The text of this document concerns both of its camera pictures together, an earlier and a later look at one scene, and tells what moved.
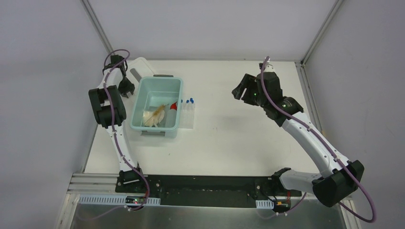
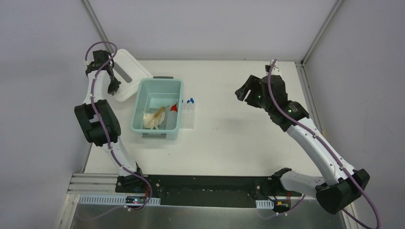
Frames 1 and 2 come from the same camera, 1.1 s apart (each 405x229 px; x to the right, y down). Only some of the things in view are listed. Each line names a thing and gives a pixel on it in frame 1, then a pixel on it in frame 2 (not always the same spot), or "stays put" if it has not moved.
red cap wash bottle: x=171 y=116 stays put
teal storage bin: x=151 y=93 stays put
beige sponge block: x=149 y=119 stays put
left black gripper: x=125 y=85 → x=113 y=84
